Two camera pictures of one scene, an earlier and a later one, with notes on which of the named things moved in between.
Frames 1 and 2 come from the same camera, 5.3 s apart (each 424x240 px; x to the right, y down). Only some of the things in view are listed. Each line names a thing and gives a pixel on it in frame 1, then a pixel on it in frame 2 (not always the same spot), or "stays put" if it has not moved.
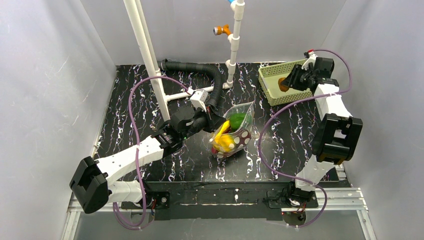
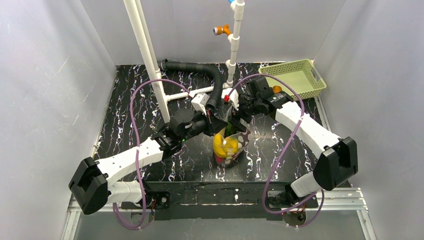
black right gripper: x=296 y=79 → x=240 y=116
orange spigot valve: x=219 y=30 stays put
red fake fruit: x=214 y=149 → x=219 y=159
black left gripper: x=215 y=119 stays put
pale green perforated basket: x=268 y=78 stays put
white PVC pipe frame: x=136 y=9 stays put
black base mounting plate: x=221 y=200 stays put
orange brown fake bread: x=282 y=88 → x=276 y=89
